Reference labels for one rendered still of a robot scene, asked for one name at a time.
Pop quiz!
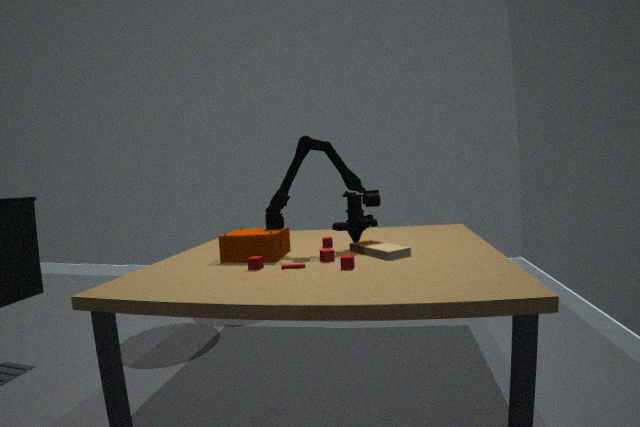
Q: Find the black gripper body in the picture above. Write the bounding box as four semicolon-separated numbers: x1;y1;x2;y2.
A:
332;207;378;231

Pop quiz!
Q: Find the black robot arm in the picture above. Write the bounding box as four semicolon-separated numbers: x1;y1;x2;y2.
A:
265;136;381;230

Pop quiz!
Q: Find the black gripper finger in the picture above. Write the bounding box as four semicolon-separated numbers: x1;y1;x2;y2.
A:
356;228;366;243
346;230;358;243

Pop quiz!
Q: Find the red cylinder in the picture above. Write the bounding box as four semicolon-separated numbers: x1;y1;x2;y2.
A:
281;263;305;269

